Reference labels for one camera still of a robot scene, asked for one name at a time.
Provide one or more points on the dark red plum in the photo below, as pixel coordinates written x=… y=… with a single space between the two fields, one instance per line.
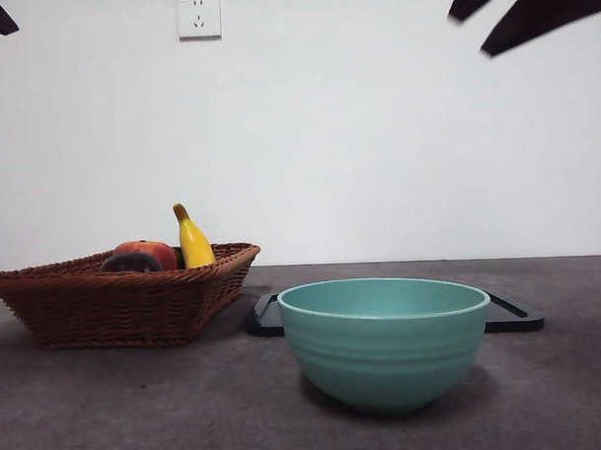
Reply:
x=129 y=264

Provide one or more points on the teal ribbed bowl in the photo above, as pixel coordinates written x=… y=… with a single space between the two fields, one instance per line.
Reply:
x=384 y=360

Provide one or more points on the red orange peach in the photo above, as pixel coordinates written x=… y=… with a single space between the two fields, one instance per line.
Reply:
x=153 y=247

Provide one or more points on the yellow banana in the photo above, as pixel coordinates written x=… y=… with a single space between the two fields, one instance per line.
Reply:
x=195 y=246

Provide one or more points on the dark green fruit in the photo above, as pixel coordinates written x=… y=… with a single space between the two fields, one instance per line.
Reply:
x=179 y=262

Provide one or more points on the brown wicker basket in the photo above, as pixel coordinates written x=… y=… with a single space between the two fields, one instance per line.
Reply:
x=116 y=310

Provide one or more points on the black rectangular tray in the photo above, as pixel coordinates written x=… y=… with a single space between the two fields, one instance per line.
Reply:
x=263 y=330

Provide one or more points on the white wall power socket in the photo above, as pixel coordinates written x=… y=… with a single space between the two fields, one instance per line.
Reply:
x=199 y=16

